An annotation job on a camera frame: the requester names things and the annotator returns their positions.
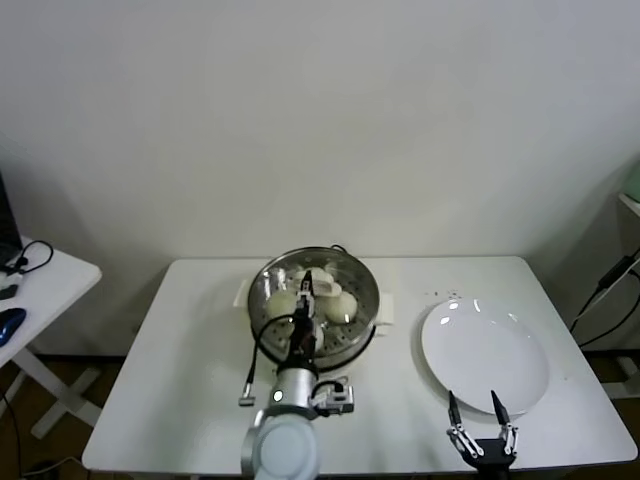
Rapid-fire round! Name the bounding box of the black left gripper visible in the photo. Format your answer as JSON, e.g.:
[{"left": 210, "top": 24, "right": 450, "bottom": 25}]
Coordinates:
[{"left": 290, "top": 269, "right": 321, "bottom": 369}]

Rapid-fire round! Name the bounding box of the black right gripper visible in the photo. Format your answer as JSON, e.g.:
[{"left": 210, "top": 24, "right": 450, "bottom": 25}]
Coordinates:
[{"left": 446, "top": 390, "right": 519, "bottom": 480}]

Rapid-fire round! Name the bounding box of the glass lid with white handle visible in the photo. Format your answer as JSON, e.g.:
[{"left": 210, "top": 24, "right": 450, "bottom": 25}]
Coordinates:
[{"left": 247, "top": 245, "right": 384, "bottom": 374}]

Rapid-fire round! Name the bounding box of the perforated steel steamer basket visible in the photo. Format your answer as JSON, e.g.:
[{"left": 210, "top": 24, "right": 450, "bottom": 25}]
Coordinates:
[{"left": 233, "top": 244, "right": 399, "bottom": 374}]

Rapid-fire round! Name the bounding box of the large white plate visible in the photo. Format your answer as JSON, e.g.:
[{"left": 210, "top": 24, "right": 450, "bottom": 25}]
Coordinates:
[{"left": 421, "top": 298, "right": 551, "bottom": 416}]

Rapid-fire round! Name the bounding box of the white electric cooking pot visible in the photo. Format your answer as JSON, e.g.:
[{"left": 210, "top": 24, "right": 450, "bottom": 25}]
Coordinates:
[{"left": 233, "top": 278, "right": 399, "bottom": 386}]

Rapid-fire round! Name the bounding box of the white furniture base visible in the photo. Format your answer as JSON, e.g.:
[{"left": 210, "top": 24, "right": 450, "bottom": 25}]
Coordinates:
[{"left": 607, "top": 357, "right": 640, "bottom": 401}]

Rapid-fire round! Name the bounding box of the dark power adapter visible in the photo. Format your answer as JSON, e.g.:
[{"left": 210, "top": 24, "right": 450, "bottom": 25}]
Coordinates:
[{"left": 601, "top": 257, "right": 630, "bottom": 290}]

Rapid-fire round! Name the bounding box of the white folding side table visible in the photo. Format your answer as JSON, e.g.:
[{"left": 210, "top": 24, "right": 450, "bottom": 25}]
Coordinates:
[{"left": 0, "top": 234, "right": 104, "bottom": 441}]

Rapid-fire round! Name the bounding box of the blue computer mouse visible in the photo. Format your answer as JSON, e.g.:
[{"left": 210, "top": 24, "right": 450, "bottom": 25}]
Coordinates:
[{"left": 0, "top": 307, "right": 29, "bottom": 344}]

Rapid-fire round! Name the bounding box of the dark laptop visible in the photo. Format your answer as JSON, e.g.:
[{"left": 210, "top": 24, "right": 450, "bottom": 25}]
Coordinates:
[{"left": 0, "top": 167, "right": 25, "bottom": 266}]

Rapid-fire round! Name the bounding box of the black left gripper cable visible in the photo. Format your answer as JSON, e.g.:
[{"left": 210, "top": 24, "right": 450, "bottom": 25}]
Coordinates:
[{"left": 238, "top": 314, "right": 296, "bottom": 407}]

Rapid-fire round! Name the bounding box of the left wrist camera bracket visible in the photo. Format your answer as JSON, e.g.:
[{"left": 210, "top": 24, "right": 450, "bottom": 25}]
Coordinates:
[{"left": 312, "top": 378, "right": 356, "bottom": 416}]

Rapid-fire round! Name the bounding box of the thick black cable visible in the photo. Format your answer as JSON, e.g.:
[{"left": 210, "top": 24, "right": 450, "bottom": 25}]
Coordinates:
[{"left": 579, "top": 294, "right": 640, "bottom": 351}]

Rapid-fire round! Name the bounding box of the thin black cable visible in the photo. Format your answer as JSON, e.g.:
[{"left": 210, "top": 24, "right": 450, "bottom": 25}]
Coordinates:
[{"left": 571, "top": 279, "right": 621, "bottom": 335}]

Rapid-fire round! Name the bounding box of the black looped cable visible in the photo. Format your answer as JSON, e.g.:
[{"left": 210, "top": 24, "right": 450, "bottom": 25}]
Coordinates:
[{"left": 7, "top": 238, "right": 56, "bottom": 275}]

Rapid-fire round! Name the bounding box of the grey floor cable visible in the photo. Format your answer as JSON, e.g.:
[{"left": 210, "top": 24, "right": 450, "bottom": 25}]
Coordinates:
[{"left": 24, "top": 454, "right": 84, "bottom": 476}]

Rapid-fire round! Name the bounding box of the black floor cable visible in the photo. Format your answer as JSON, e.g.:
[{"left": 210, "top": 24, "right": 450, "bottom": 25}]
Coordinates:
[{"left": 0, "top": 384, "right": 24, "bottom": 480}]

